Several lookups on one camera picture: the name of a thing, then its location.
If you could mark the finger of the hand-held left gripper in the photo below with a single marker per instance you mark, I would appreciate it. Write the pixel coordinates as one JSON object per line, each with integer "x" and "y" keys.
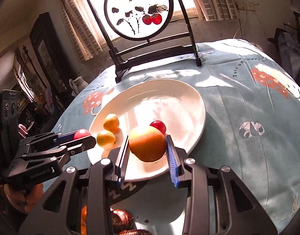
{"x": 84, "y": 144}
{"x": 67, "y": 135}

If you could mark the white plate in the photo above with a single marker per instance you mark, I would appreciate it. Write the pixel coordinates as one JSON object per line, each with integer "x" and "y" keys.
{"x": 164, "y": 98}

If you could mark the white jug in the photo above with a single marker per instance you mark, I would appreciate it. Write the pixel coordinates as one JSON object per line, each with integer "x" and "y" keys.
{"x": 78, "y": 84}

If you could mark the blue printed tablecloth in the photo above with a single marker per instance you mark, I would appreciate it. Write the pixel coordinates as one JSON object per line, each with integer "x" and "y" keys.
{"x": 238, "y": 107}

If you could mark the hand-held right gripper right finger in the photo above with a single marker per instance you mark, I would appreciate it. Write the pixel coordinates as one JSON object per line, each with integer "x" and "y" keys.
{"x": 171, "y": 162}

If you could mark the round painted table screen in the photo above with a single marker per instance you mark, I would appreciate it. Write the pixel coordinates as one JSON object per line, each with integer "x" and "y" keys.
{"x": 126, "y": 64}

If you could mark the red cherry tomato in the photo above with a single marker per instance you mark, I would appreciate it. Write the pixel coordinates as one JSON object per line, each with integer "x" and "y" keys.
{"x": 81, "y": 134}
{"x": 159, "y": 125}

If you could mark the wall socket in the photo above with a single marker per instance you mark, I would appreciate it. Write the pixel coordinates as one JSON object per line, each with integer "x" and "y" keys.
{"x": 245, "y": 5}

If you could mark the checked curtain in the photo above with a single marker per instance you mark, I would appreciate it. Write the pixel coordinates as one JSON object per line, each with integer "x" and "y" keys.
{"x": 213, "y": 0}
{"x": 71, "y": 22}

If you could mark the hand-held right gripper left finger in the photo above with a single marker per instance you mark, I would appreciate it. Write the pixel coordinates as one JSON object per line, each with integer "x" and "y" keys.
{"x": 122, "y": 162}

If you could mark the yellow cherry tomato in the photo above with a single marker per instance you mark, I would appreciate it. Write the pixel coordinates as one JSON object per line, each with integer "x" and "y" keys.
{"x": 105, "y": 139}
{"x": 111, "y": 122}

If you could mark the dark wooden cabinet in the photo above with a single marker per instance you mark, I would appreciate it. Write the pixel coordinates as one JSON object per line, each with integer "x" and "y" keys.
{"x": 48, "y": 53}

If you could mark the orange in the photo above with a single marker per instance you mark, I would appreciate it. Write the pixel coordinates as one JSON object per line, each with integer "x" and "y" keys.
{"x": 147, "y": 143}

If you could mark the tangerine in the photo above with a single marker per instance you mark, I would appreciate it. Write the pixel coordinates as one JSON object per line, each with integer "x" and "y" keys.
{"x": 84, "y": 215}

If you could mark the pile of dark clothes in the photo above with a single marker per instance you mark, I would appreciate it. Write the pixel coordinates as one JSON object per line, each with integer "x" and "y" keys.
{"x": 289, "y": 49}

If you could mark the dark red fruit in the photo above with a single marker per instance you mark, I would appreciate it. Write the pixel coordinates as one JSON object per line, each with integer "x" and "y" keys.
{"x": 133, "y": 232}
{"x": 120, "y": 220}

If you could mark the person's left hand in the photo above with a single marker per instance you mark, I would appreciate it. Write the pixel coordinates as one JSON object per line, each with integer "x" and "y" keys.
{"x": 30, "y": 199}

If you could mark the cluttered shelf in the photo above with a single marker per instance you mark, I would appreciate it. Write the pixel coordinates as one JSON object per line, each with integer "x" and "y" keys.
{"x": 27, "y": 83}

